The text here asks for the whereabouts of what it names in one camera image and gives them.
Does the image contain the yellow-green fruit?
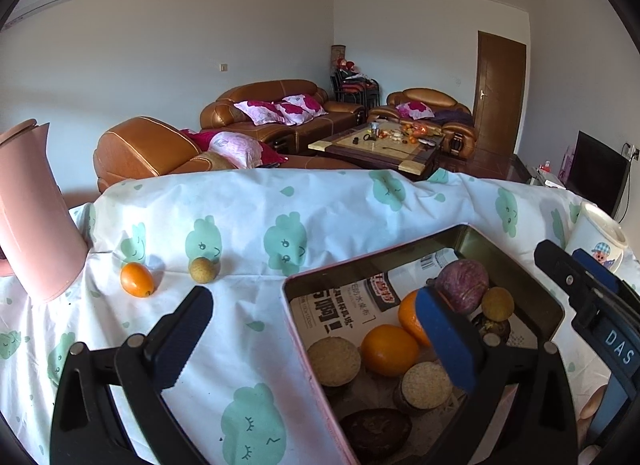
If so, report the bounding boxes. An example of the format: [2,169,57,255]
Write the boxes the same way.
[480,286,515,322]

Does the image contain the purple passion fruit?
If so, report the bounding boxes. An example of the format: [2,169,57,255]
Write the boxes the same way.
[435,259,489,315]

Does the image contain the cut sugarcane piece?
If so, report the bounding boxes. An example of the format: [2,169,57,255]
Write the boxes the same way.
[307,337,361,387]
[394,362,454,413]

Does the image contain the small orange kumquat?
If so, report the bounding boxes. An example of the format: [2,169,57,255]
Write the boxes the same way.
[120,263,155,298]

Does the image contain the large orange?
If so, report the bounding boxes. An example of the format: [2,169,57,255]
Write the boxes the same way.
[360,324,420,377]

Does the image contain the small orange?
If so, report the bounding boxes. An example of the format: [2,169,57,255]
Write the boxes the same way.
[397,291,432,348]

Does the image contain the small yellow-green longan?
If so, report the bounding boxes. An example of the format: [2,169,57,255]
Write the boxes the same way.
[189,257,219,284]

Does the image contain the person's right hand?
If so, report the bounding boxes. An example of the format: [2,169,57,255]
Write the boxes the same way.
[577,385,606,465]

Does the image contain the black television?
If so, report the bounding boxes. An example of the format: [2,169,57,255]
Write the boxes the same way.
[566,131,630,217]

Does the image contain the white cloud-print tablecloth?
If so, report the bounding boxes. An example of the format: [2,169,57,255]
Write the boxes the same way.
[1,169,582,464]

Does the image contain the pink electric kettle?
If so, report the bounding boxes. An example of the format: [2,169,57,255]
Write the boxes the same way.
[0,119,88,303]

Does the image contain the pink Genji tin box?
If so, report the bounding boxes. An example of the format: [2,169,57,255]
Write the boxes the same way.
[283,224,564,464]

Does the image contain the brown wooden door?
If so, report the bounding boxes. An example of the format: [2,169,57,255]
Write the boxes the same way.
[473,32,527,155]

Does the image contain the brown leather armchair far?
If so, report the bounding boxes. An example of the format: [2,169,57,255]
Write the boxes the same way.
[368,88,478,160]

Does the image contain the brown leather armchair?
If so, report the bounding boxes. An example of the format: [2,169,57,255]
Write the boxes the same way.
[368,88,478,160]
[93,116,235,193]

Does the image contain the wooden coffee table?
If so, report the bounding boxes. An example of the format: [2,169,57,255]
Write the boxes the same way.
[308,120,445,181]

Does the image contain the pink pillow on armchair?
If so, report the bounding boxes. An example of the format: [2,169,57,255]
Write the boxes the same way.
[396,101,435,120]

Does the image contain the brown leather armchair near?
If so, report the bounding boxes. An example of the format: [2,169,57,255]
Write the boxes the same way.
[93,116,235,193]

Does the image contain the stacked dark chairs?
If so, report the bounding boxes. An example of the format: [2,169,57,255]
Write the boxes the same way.
[330,69,380,110]

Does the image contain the pink bundle on armchair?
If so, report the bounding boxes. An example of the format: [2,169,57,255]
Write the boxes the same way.
[207,132,288,169]

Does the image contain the pink floral pillow right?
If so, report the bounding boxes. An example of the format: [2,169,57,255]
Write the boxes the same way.
[276,94,328,126]

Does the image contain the pink floral pillow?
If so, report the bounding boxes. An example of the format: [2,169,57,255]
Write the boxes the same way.
[234,100,286,126]
[276,94,328,126]

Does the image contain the brown leather three-seat sofa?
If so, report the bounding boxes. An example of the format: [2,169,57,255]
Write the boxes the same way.
[200,79,364,154]

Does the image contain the pink floral pillow left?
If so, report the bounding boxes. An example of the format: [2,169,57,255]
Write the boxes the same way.
[234,100,286,126]

